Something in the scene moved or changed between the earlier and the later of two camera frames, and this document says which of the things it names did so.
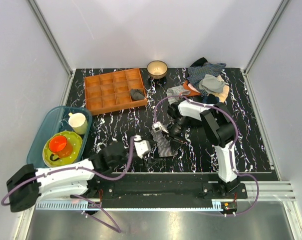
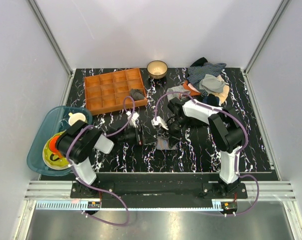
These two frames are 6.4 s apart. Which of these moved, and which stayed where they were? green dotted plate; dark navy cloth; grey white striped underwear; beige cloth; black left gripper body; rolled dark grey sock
Moved: grey white striped underwear; black left gripper body
Stayed: green dotted plate; beige cloth; rolled dark grey sock; dark navy cloth
